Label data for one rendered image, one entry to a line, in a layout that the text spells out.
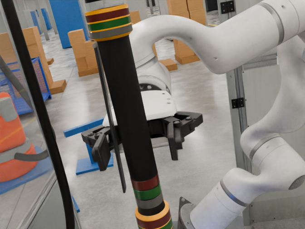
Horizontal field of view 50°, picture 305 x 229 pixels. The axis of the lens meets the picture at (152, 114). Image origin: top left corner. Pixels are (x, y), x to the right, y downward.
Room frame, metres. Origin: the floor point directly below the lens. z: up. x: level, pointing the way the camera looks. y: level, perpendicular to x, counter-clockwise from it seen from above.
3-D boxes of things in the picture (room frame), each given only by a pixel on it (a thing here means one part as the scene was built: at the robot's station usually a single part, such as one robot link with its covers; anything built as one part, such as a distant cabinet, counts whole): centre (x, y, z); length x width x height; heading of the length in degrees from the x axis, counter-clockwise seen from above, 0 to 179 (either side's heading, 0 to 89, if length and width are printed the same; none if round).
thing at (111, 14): (0.35, 0.02, 1.81); 0.04 x 0.04 x 0.01
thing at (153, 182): (0.35, 0.02, 1.62); 0.03 x 0.03 x 0.01
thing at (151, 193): (0.35, 0.02, 1.60); 0.03 x 0.03 x 0.01
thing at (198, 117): (0.41, -0.03, 1.65); 0.08 x 0.06 x 0.01; 76
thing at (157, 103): (0.45, 0.01, 1.65); 0.11 x 0.10 x 0.07; 173
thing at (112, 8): (0.35, 0.02, 1.80); 0.04 x 0.04 x 0.03
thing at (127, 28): (0.35, 0.02, 1.79); 0.04 x 0.04 x 0.01
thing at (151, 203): (0.35, 0.02, 1.59); 0.03 x 0.03 x 0.01
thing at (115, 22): (0.35, 0.02, 1.80); 0.04 x 0.04 x 0.01
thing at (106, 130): (0.41, 0.05, 1.65); 0.05 x 0.05 x 0.03; 1
